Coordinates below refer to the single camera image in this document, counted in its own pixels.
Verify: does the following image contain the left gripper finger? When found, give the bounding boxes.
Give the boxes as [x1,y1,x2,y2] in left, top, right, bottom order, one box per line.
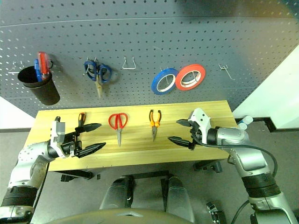
[75,123,103,135]
[76,142,107,159]

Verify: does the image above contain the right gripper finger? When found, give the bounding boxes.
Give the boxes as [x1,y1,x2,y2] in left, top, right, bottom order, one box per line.
[176,119,195,128]
[167,136,195,150]

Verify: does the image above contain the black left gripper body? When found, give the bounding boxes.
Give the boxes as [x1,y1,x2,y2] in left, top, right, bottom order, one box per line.
[61,131,84,159]

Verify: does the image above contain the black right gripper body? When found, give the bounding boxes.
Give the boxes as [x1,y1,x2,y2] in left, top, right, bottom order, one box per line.
[189,121,203,150]

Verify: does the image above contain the orange black handle screwdriver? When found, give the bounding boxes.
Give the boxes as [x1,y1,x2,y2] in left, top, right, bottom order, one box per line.
[77,112,87,128]

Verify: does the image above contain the red handle scissors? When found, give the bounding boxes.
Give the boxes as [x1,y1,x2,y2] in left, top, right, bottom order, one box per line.
[108,112,129,148]

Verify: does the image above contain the orange black handle pliers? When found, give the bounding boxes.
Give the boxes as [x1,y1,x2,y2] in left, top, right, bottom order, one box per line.
[149,109,162,142]

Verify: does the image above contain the grey pegboard wall panel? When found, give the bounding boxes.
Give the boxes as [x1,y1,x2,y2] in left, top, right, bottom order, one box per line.
[0,0,299,119]

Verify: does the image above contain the blue tape roll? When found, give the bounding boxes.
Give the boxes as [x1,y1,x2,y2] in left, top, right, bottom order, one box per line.
[151,68,179,96]

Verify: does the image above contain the grey rounded left robot leg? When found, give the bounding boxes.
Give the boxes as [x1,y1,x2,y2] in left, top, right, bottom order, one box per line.
[99,176,135,210]

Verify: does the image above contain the grey rounded robot leg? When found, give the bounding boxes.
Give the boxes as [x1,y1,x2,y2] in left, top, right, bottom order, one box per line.
[99,176,135,210]
[167,176,196,224]

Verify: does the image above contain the red tape roll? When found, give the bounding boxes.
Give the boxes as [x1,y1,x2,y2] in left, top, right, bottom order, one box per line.
[175,63,206,91]

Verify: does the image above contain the black cylindrical holder cup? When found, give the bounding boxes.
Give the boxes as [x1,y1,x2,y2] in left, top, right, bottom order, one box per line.
[17,65,61,106]

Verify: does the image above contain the grey rounded right robot leg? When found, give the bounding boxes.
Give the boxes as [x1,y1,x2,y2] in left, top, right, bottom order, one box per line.
[167,176,196,224]

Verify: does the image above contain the silver double prong pegboard hook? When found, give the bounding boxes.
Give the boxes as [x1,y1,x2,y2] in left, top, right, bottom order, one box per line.
[83,57,98,77]

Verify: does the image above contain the dark rounded robot torso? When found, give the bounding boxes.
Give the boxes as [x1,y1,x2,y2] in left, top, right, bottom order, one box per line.
[50,208,187,224]

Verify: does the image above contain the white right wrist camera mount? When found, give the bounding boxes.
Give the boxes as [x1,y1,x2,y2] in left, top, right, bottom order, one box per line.
[188,108,212,144]

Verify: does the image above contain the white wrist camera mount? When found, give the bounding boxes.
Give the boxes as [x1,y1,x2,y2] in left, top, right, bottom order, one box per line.
[188,108,212,144]
[49,116,67,159]

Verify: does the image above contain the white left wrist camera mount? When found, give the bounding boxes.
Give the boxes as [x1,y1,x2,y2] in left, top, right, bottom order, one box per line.
[49,116,67,159]

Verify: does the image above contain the blue handle scissors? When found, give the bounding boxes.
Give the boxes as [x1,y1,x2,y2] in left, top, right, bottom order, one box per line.
[84,60,113,98]

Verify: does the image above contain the black support frame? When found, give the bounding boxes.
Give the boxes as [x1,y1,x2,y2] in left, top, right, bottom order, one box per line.
[121,170,175,212]

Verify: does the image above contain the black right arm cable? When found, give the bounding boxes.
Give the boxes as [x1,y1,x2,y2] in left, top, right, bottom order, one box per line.
[191,130,278,224]

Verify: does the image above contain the silver wire loop holder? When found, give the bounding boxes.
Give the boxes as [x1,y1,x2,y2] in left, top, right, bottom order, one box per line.
[121,55,138,70]

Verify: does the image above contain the blue handle screwdriver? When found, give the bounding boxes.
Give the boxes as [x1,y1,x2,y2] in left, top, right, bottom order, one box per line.
[34,59,43,82]

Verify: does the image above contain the black metal bracket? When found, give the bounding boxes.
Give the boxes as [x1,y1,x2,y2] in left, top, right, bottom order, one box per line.
[206,202,227,224]

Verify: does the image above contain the white wire pegboard hook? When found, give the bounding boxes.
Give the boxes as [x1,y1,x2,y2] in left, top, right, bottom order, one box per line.
[8,61,24,75]

